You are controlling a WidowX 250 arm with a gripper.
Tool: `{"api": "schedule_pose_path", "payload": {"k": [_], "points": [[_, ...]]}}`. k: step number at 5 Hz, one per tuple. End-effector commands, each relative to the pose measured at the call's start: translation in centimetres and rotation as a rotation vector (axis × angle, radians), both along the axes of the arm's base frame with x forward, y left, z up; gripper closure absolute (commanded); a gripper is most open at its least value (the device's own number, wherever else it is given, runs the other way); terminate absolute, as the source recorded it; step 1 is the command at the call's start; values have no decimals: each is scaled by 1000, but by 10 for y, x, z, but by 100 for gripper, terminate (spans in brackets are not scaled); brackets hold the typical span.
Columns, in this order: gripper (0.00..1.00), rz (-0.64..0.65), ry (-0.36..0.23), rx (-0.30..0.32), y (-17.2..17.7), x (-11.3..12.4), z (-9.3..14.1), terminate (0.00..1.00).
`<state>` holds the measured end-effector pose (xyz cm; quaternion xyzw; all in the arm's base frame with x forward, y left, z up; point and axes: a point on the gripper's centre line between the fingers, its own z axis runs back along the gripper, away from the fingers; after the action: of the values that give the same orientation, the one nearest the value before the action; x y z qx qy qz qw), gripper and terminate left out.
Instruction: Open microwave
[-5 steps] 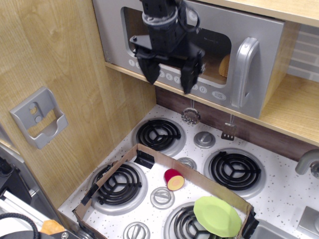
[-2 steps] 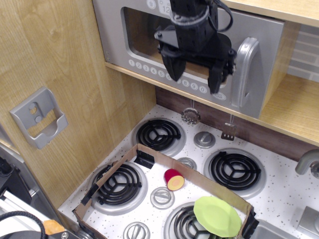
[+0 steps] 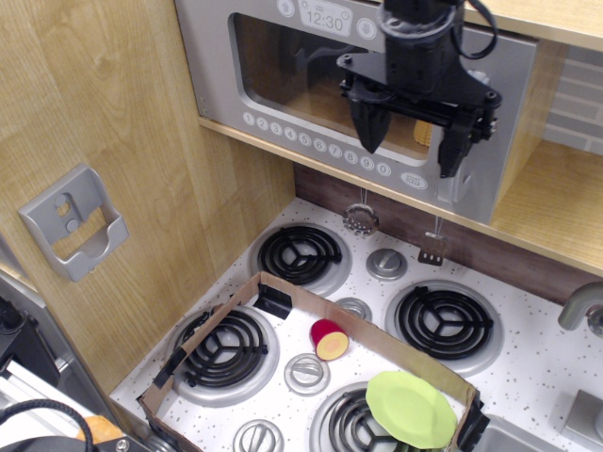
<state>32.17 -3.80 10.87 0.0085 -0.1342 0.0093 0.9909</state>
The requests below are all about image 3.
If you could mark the wooden shelf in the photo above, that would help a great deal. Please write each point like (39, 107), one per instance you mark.
(553, 207)

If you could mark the front left black burner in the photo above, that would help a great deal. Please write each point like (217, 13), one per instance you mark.
(233, 352)

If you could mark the front right black burner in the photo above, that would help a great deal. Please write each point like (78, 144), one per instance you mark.
(351, 426)

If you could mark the red toy fruit half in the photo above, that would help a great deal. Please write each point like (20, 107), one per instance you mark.
(329, 339)

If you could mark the grey stove knob middle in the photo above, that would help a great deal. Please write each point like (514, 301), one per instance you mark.
(356, 307)

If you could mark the yellow toy corn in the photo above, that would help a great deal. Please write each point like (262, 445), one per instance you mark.
(423, 133)

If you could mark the hanging metal spatula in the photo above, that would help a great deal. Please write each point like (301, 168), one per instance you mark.
(433, 246)

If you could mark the grey wall phone holder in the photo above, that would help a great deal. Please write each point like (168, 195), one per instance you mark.
(63, 208)

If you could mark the black device left edge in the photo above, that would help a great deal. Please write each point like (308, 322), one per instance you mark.
(22, 343)

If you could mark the cardboard barrier frame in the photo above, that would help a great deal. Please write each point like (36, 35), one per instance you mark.
(277, 368)

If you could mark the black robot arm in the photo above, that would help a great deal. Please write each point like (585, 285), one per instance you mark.
(419, 11)

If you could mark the green toy plate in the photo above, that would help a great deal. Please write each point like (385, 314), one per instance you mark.
(411, 410)

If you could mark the back left black burner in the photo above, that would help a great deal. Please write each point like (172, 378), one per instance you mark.
(299, 254)

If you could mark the back right black burner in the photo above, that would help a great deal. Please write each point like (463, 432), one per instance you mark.
(444, 323)

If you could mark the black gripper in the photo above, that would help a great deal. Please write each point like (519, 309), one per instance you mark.
(420, 75)

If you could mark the orange object bottom left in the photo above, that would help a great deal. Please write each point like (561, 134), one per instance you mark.
(102, 430)

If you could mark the grey toy faucet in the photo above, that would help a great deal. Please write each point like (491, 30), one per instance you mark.
(585, 302)

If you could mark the hanging metal strainer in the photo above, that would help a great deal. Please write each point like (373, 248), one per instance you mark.
(361, 219)

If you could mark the grey toy sink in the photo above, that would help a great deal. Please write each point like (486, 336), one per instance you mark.
(579, 429)

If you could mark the black burner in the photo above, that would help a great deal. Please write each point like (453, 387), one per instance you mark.
(299, 254)
(351, 426)
(444, 323)
(233, 352)

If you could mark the grey stove knob front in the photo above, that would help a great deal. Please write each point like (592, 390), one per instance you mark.
(259, 435)

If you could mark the grey stove knob centre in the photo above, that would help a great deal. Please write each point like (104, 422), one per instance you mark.
(307, 375)

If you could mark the grey toy microwave door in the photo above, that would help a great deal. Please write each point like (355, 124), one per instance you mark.
(268, 69)

